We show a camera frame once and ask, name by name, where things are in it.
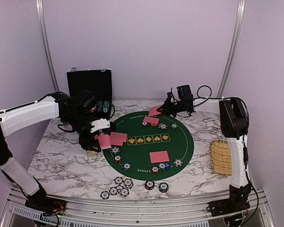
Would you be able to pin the teal chip stack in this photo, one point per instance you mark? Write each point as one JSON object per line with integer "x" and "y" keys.
{"x": 163, "y": 187}

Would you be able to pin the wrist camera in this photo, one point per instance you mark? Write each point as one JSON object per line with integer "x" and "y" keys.
{"x": 102, "y": 124}
{"x": 170, "y": 97}

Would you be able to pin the blue chips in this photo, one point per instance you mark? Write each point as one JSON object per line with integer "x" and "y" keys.
{"x": 115, "y": 150}
{"x": 178, "y": 162}
{"x": 163, "y": 126}

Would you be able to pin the green chip row in case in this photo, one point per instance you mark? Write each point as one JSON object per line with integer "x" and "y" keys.
{"x": 100, "y": 107}

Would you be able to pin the gold blue card box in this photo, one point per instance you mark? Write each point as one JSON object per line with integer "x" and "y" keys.
{"x": 93, "y": 154}

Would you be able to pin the front aluminium rail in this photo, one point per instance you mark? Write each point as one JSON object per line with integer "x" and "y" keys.
{"x": 169, "y": 212}

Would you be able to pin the round green poker mat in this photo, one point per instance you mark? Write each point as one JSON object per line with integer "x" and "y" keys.
{"x": 142, "y": 140}

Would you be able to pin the left aluminium frame post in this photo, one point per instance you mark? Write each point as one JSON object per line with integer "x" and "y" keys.
{"x": 45, "y": 42}

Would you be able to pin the blue small blind button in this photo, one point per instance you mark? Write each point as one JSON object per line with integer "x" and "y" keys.
{"x": 167, "y": 166}

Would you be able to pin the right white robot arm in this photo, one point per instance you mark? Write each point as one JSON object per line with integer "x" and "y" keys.
{"x": 234, "y": 124}

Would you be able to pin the aluminium frame post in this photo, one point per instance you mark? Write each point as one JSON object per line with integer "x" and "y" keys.
{"x": 45, "y": 42}
{"x": 238, "y": 24}

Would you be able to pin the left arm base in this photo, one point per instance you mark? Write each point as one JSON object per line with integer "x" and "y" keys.
{"x": 47, "y": 205}

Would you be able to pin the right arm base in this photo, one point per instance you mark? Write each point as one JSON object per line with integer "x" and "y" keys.
{"x": 223, "y": 207}

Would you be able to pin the red playing card deck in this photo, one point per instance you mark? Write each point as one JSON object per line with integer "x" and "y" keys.
{"x": 104, "y": 141}

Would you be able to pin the woven bamboo mat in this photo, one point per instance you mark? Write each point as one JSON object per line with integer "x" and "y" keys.
{"x": 220, "y": 157}

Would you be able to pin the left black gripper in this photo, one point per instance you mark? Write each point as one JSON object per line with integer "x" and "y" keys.
{"x": 86, "y": 142}

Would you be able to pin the black poker chip case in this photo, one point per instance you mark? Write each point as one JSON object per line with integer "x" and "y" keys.
{"x": 98, "y": 82}

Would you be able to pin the brown chip stack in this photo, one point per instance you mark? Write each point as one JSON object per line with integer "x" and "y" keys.
{"x": 149, "y": 185}

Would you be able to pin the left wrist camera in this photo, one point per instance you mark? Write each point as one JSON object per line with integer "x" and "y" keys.
{"x": 102, "y": 124}

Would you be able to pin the scattered blue ten chip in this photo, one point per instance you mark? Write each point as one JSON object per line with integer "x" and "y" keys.
{"x": 119, "y": 187}
{"x": 118, "y": 180}
{"x": 113, "y": 191}
{"x": 105, "y": 195}
{"x": 124, "y": 192}

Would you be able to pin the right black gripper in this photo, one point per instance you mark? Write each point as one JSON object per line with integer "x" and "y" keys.
{"x": 165, "y": 109}

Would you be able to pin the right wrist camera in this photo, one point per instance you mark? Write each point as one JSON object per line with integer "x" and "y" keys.
{"x": 170, "y": 97}

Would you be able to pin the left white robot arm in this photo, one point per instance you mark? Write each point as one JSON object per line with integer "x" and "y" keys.
{"x": 73, "y": 110}

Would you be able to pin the right aluminium frame post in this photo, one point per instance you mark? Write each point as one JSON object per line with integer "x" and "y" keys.
{"x": 238, "y": 24}

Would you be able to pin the teal chip row in case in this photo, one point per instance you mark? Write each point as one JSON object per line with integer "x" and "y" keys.
{"x": 106, "y": 106}

